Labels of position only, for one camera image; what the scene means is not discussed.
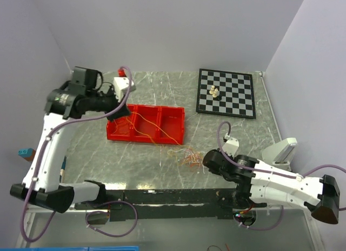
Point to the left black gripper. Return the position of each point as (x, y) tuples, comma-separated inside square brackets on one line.
[(123, 111)]

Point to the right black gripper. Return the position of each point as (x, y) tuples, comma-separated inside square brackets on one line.
[(214, 172)]

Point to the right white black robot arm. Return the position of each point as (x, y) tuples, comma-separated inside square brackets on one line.
[(259, 183)]

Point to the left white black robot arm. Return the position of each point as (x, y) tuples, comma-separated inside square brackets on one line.
[(65, 106)]

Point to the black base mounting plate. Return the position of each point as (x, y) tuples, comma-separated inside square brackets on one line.
[(182, 203)]

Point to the red three-compartment tray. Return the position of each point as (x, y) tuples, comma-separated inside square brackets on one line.
[(149, 124)]

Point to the cream chess piece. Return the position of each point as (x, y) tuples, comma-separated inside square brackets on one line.
[(215, 93), (212, 90)]

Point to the white grey stand device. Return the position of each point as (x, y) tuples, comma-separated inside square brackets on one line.
[(280, 154)]

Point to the black grey chessboard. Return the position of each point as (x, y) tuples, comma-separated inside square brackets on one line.
[(236, 89)]

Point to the blue white toy blocks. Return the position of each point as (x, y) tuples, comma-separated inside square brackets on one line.
[(62, 171)]

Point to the blue brown toy block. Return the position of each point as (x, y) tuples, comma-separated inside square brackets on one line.
[(27, 153)]

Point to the blue plastic bin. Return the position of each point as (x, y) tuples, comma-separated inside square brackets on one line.
[(117, 248)]

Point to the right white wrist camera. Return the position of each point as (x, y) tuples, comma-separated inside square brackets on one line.
[(230, 146)]

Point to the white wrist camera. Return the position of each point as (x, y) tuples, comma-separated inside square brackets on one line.
[(230, 146), (121, 85)]

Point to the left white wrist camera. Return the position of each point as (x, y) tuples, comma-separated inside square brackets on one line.
[(121, 85)]

